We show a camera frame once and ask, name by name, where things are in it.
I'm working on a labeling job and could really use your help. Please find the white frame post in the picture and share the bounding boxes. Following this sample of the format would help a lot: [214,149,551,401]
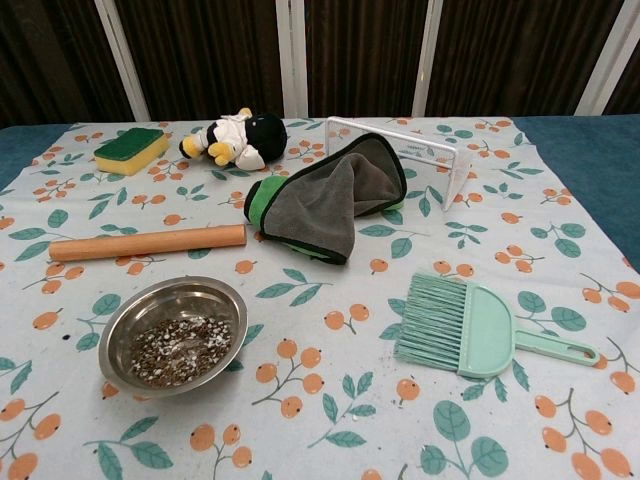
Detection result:
[276,0,310,119]
[411,0,444,119]
[93,0,151,123]
[574,0,640,117]

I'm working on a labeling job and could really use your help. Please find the clear acrylic stand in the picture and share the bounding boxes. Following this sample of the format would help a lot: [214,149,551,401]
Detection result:
[324,115,477,212]

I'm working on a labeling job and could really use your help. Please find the stainless steel bowl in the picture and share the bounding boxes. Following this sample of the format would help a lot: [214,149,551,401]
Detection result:
[97,275,250,399]

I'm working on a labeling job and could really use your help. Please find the crushed brown and white bits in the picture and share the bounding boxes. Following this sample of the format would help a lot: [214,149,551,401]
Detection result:
[130,315,234,386]

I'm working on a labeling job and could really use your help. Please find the mint green hand brush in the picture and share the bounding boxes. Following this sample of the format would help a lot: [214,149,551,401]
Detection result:
[392,272,601,379]

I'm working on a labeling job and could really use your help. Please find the dark brown pleated curtain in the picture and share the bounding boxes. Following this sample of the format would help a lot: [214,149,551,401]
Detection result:
[0,0,640,129]

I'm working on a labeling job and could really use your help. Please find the grey and green cloth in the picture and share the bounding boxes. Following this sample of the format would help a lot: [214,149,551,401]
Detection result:
[243,133,409,266]

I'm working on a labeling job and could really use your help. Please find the wooden rolling pin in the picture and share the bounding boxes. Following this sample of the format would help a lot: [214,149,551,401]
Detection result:
[48,223,248,263]

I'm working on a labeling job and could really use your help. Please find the floral printed tablecloth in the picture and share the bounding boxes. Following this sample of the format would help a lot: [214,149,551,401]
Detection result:
[0,115,640,480]

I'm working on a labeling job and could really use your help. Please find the black and white plush toy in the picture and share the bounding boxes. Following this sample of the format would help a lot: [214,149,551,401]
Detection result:
[179,107,289,170]

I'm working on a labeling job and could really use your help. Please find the green and yellow sponge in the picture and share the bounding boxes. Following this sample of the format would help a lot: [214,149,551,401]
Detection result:
[93,127,170,177]

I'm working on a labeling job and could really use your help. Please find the blue table cover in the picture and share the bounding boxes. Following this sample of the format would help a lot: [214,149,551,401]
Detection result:
[0,113,640,279]

